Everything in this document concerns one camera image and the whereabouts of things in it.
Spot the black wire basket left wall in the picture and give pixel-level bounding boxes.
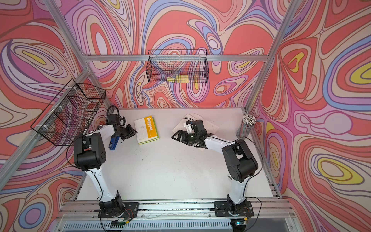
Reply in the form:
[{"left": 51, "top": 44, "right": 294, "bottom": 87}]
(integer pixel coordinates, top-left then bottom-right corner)
[{"left": 31, "top": 79, "right": 106, "bottom": 146}]

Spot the black wire basket back wall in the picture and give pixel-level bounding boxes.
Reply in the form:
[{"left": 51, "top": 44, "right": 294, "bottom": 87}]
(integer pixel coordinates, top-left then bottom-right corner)
[{"left": 146, "top": 49, "right": 209, "bottom": 84}]

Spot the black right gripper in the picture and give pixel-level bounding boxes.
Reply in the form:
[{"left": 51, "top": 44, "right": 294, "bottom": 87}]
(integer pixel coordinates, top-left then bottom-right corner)
[{"left": 171, "top": 130, "right": 199, "bottom": 146}]

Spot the white lined notebook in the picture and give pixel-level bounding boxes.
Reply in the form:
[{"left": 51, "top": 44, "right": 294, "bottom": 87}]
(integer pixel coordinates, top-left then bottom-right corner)
[{"left": 172, "top": 113, "right": 219, "bottom": 134}]

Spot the black wire basket wall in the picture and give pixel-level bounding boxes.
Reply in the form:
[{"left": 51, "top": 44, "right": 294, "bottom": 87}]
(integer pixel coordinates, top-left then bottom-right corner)
[
  {"left": 31, "top": 79, "right": 106, "bottom": 146},
  {"left": 146, "top": 49, "right": 209, "bottom": 84}
]

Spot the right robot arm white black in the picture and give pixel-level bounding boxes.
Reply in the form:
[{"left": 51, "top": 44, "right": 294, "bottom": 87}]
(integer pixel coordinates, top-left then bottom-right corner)
[{"left": 172, "top": 118, "right": 259, "bottom": 217}]

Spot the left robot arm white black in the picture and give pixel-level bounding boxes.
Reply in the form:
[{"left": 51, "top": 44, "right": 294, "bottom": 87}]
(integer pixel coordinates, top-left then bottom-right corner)
[{"left": 73, "top": 115, "right": 137, "bottom": 220}]

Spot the blue black stapler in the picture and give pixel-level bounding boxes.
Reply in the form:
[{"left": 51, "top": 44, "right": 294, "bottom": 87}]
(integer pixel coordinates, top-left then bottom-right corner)
[{"left": 109, "top": 136, "right": 120, "bottom": 150}]

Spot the yellow sticky notes pad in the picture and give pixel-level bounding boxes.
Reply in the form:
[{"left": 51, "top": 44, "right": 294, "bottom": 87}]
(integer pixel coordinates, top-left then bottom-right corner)
[{"left": 166, "top": 74, "right": 190, "bottom": 83}]

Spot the clear cup of pencils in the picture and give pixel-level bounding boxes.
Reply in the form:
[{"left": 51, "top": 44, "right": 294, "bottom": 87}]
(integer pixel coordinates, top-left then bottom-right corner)
[{"left": 236, "top": 114, "right": 257, "bottom": 138}]

